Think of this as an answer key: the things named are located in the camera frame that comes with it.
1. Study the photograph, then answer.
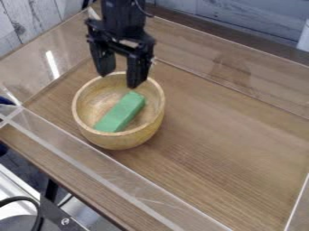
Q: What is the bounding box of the brown wooden bowl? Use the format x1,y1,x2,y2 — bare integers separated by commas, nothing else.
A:
71,72,166,150

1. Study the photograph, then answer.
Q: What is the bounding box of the green rectangular block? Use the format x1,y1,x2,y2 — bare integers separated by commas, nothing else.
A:
94,91,146,133

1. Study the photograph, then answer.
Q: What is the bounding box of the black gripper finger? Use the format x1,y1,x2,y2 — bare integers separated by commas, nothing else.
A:
127,54,154,88
90,42,116,77

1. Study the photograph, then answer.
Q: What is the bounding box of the black cable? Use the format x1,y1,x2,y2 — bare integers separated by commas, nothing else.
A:
0,196,44,231

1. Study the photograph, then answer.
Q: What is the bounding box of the clear acrylic corner bracket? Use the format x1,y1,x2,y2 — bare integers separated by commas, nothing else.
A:
88,7,102,20

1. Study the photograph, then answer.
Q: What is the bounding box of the clear acrylic tray wall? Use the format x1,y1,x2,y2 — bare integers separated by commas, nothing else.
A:
0,14,309,231

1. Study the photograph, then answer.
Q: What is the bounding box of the black metal table leg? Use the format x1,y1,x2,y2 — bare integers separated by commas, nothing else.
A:
44,180,59,202

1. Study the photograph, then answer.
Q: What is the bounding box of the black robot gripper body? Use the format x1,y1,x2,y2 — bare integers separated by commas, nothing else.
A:
83,0,157,61

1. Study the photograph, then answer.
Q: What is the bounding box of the blue object at left edge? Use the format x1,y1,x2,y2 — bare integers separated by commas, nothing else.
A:
0,96,15,106

